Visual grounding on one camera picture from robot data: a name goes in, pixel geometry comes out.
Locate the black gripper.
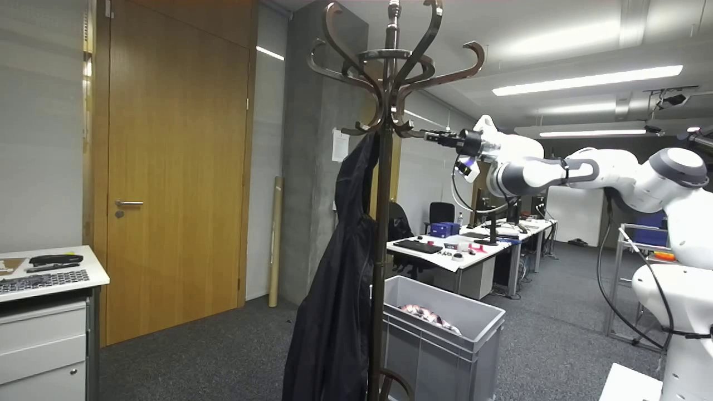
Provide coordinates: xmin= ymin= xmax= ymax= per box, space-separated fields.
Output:
xmin=421 ymin=127 xmax=487 ymax=155

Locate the black hoodie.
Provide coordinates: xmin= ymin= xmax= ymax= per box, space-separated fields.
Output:
xmin=281 ymin=131 xmax=383 ymax=401

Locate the dark wooden coat stand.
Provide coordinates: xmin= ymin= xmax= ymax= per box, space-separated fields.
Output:
xmin=309 ymin=0 xmax=489 ymax=401

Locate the black office chair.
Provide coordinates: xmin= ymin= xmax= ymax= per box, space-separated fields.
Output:
xmin=429 ymin=201 xmax=458 ymax=224

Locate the blue box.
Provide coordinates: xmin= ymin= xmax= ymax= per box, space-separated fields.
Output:
xmin=429 ymin=220 xmax=465 ymax=241

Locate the white paper sign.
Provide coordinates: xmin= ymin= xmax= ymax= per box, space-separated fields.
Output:
xmin=330 ymin=127 xmax=353 ymax=164

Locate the black keyboard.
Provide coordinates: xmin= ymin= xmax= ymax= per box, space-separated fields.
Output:
xmin=392 ymin=237 xmax=446 ymax=256

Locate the long ceiling light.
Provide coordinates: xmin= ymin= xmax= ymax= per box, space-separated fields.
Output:
xmin=537 ymin=127 xmax=648 ymax=141
xmin=491 ymin=62 xmax=687 ymax=100

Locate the plaid cloth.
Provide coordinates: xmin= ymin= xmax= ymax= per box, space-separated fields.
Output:
xmin=400 ymin=301 xmax=467 ymax=339

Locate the long cardboard tube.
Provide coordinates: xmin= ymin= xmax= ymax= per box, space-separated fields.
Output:
xmin=266 ymin=173 xmax=289 ymax=309

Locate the grey plastic crate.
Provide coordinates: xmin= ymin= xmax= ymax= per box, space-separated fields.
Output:
xmin=379 ymin=274 xmax=508 ymax=401

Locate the wooden door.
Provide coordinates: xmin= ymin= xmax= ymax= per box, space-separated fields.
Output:
xmin=99 ymin=0 xmax=262 ymax=350

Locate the white robot platform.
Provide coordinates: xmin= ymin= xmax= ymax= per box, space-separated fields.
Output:
xmin=598 ymin=361 xmax=667 ymax=401

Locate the black stapler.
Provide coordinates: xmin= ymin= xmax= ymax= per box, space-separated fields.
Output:
xmin=27 ymin=251 xmax=87 ymax=274

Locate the grey keyboard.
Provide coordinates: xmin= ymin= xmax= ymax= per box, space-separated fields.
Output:
xmin=0 ymin=267 xmax=91 ymax=296

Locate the white desk with drawers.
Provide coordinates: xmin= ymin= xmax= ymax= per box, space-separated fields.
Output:
xmin=0 ymin=243 xmax=112 ymax=401

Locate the brown flat object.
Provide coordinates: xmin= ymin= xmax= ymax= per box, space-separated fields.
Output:
xmin=0 ymin=256 xmax=29 ymax=279

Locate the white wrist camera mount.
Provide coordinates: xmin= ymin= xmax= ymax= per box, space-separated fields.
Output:
xmin=452 ymin=152 xmax=482 ymax=178

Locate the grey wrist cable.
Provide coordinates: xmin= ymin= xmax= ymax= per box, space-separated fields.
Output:
xmin=449 ymin=152 xmax=526 ymax=218

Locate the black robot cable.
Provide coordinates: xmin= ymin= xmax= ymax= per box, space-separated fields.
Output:
xmin=592 ymin=185 xmax=713 ymax=351

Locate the metal frame cart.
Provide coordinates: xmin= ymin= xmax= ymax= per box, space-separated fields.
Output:
xmin=608 ymin=220 xmax=673 ymax=339

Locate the silver door handle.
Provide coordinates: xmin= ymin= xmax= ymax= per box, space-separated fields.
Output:
xmin=112 ymin=195 xmax=146 ymax=220

